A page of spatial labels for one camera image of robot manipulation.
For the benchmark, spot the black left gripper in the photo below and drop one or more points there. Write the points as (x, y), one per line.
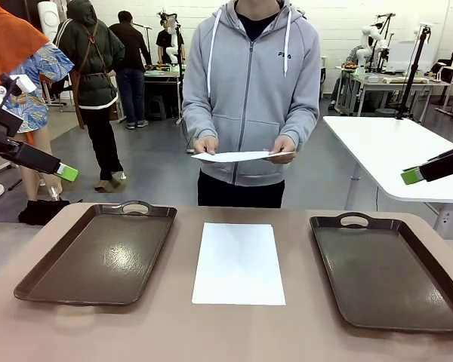
(2, 120)

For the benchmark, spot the white A4 paper stack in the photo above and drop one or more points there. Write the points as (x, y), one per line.
(238, 156)

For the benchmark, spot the white A4 sheet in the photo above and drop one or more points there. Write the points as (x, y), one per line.
(238, 264)

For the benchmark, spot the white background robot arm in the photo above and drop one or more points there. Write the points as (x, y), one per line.
(172, 41)
(370, 41)

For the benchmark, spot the person's right forearm grey sleeve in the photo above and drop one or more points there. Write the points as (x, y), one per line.
(200, 120)

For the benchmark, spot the person's left forearm grey sleeve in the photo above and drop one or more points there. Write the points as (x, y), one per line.
(300, 120)

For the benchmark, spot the person's left hand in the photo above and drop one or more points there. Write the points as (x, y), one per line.
(285, 147)

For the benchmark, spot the person's right hand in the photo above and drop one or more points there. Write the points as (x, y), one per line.
(205, 145)

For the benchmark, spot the white side table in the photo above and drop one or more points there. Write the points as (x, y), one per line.
(392, 151)

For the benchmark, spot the black bag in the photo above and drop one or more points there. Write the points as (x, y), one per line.
(41, 213)

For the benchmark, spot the black tripod stand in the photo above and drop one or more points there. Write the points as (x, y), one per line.
(413, 71)

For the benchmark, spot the person in dark green coat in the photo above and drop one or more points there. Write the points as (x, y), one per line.
(90, 56)

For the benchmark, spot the brown plastic tray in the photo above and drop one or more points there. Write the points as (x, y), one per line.
(385, 275)
(98, 256)

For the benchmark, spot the grey stool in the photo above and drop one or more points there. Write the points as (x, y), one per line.
(156, 107)

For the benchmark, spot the person in black jacket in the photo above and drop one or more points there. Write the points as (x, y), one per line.
(132, 53)

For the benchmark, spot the person in black T-shirt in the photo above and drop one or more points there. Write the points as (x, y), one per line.
(162, 43)

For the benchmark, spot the person in grey hoodie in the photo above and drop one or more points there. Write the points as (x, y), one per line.
(249, 86)

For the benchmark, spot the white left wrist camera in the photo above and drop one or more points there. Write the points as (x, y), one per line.
(22, 83)

